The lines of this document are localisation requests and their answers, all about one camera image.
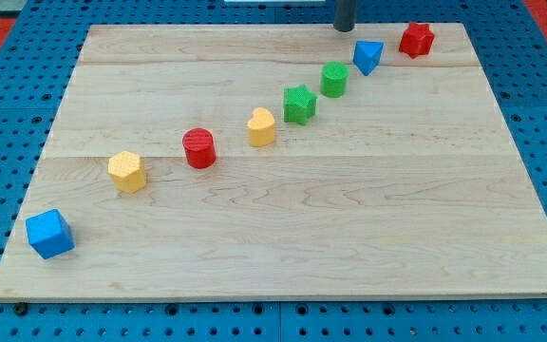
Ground green star block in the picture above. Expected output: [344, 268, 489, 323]
[283, 85, 317, 125]

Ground red star block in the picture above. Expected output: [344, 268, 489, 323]
[399, 22, 435, 59]

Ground yellow heart block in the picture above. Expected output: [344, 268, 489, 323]
[247, 107, 275, 147]

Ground light wooden board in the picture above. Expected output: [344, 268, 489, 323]
[0, 23, 547, 303]

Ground red cylinder block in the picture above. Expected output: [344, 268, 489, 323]
[182, 127, 217, 169]

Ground green cylinder block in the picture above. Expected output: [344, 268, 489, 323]
[320, 61, 349, 98]

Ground yellow hexagon block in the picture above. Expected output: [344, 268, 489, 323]
[107, 151, 147, 194]

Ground blue triangle block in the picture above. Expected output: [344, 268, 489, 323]
[352, 41, 384, 76]

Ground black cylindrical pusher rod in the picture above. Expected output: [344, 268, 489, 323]
[333, 0, 358, 32]

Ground blue cube block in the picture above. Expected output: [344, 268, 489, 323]
[26, 209, 75, 259]

